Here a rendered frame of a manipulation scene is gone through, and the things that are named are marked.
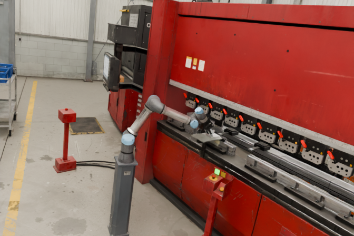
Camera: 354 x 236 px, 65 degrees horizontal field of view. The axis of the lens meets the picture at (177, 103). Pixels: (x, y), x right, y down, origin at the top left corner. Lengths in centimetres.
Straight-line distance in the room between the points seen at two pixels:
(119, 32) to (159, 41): 46
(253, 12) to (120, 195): 202
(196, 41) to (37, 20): 685
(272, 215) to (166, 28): 216
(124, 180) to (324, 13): 210
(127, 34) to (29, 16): 637
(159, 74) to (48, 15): 643
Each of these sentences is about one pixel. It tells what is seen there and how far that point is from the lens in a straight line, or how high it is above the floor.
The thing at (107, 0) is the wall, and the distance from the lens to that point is 949.
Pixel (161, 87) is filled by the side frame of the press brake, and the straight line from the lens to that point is 336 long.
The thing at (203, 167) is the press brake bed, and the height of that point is 67.
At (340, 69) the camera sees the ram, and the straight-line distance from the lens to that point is 224.
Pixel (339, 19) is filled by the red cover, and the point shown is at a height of 221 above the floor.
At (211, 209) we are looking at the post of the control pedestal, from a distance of 267.
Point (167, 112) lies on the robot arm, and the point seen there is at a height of 127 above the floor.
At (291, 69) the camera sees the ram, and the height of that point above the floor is 182.
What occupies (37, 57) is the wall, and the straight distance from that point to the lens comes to 943.
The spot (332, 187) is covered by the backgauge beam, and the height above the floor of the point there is 94.
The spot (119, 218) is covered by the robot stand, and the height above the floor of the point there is 21.
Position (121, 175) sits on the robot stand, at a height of 67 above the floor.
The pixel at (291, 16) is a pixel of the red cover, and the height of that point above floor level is 221.
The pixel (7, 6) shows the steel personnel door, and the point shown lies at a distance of 935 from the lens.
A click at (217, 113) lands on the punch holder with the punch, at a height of 124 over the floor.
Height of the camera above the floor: 197
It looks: 14 degrees down
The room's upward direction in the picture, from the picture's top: 9 degrees clockwise
